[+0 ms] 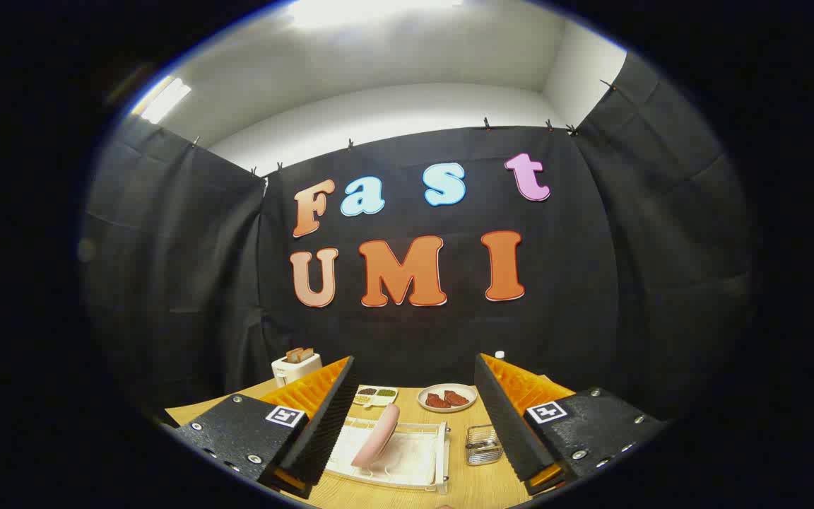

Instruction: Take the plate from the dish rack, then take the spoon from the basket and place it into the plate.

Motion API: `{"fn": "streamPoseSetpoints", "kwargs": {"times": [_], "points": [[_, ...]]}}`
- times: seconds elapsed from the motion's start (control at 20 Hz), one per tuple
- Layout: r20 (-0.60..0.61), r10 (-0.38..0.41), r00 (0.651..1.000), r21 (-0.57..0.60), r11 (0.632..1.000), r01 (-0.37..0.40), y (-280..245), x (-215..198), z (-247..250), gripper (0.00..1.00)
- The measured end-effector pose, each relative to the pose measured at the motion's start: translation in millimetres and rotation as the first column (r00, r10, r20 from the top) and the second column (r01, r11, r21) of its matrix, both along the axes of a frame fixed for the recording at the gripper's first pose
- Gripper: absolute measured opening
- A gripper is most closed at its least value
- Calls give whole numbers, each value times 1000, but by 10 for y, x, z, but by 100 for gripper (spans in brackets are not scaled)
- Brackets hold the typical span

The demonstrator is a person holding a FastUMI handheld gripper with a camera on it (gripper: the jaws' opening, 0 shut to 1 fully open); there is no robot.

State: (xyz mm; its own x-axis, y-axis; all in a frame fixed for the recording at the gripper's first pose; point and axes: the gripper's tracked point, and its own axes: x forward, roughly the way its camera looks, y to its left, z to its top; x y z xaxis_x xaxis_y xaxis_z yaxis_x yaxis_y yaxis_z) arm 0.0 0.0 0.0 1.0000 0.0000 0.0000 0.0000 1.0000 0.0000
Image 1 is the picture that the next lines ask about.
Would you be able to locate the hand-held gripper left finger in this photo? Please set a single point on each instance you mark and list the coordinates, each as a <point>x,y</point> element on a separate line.
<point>322,431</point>

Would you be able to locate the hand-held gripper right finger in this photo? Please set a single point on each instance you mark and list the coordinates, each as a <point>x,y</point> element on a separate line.
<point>509,431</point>

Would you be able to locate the pink plate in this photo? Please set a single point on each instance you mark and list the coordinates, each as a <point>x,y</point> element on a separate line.
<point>379,435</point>

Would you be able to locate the white divided dish with beans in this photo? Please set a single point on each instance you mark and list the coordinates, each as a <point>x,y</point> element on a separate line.
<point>375,396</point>

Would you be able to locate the white plate with meat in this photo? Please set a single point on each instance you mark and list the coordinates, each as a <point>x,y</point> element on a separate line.
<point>425,406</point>

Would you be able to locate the red meat slice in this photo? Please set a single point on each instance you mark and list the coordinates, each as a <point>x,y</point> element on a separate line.
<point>436,401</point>
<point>456,398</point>

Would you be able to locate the white toaster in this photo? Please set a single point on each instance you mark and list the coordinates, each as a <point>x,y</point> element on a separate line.
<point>297,371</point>

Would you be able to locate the brown toast slice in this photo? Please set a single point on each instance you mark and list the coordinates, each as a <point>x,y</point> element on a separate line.
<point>307,353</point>
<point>293,355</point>

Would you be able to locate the white drip tray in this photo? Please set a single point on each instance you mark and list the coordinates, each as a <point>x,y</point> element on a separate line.
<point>414,459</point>

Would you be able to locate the black backdrop cloth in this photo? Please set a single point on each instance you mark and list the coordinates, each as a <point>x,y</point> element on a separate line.
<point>449,332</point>

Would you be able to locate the row of black cloth clips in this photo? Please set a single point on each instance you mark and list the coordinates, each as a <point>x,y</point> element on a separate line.
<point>487,124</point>

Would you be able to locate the long ceiling light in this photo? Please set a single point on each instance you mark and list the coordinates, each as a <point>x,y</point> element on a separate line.
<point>164,100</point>

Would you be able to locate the wide ceiling light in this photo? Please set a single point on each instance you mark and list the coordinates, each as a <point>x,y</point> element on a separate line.
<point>372,10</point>

